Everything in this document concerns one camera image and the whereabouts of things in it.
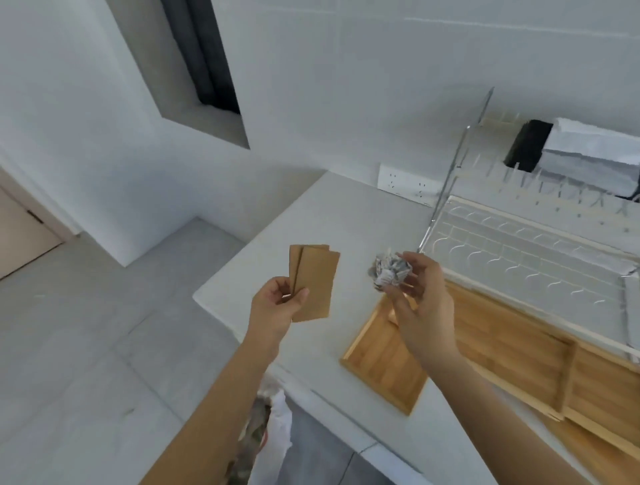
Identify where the person's right hand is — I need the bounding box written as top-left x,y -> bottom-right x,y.
384,251 -> 463,373

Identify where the person's left hand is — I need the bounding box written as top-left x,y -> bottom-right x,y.
245,276 -> 311,358

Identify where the brown wooden divider board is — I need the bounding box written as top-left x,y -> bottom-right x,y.
291,247 -> 341,323
288,244 -> 331,293

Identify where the grey paper ball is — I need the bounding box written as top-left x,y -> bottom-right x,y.
369,248 -> 412,293

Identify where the person's right forearm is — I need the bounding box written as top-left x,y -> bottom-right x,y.
422,352 -> 608,485

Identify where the person's left forearm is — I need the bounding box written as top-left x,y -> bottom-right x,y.
139,340 -> 278,485

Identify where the bamboo drawer organizer tray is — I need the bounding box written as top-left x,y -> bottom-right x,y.
340,280 -> 640,485

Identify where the white plastic drain tray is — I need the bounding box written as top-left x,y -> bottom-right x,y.
425,196 -> 640,361

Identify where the white plastic trash bag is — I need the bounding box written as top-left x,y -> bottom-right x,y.
225,375 -> 294,485

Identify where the metal dish rack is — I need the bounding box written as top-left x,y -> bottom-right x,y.
417,87 -> 640,363

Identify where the black box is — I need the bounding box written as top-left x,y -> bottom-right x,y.
504,120 -> 554,174

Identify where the dark grey curtain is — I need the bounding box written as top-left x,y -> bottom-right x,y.
161,0 -> 242,115

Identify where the beige wooden door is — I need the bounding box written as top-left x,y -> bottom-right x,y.
0,167 -> 67,280

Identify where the white wall socket panel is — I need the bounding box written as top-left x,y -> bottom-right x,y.
377,163 -> 444,207

